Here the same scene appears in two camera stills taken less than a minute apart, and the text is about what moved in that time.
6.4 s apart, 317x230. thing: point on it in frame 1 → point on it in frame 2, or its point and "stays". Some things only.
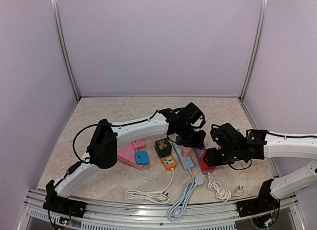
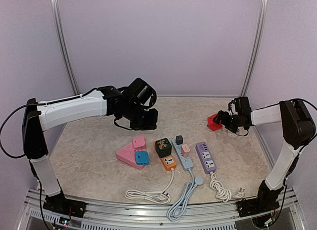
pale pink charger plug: (185, 151) stays
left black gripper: (198, 143) → (151, 124)
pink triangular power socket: (127, 155) stays
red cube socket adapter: (204, 166) → (212, 124)
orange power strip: (169, 162) stays
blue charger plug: (142, 158) stays
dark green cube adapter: (163, 147) stays
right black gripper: (211, 158) → (223, 116)
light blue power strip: (186, 162) stays
